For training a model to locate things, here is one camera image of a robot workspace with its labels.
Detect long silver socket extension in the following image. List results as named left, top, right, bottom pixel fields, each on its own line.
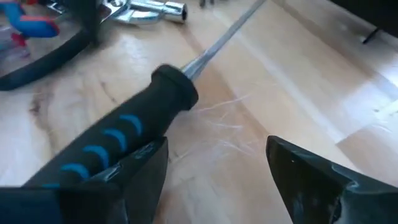
left=129, top=0, right=189, bottom=25

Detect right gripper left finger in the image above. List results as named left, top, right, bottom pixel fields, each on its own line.
left=0, top=136, right=169, bottom=224

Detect silver combination wrench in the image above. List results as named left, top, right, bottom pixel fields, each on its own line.
left=99, top=0, right=131, bottom=19
left=113, top=11, right=164, bottom=26

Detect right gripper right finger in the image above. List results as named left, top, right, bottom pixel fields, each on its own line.
left=266, top=135, right=398, bottom=224

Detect black framed safety glasses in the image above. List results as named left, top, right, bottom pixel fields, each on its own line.
left=0, top=0, right=102, bottom=91

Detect blue and red tool handle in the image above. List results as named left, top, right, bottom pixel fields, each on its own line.
left=0, top=0, right=60, bottom=39

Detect black and blue screwdriver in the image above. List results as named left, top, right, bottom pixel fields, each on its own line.
left=23, top=0, right=268, bottom=189

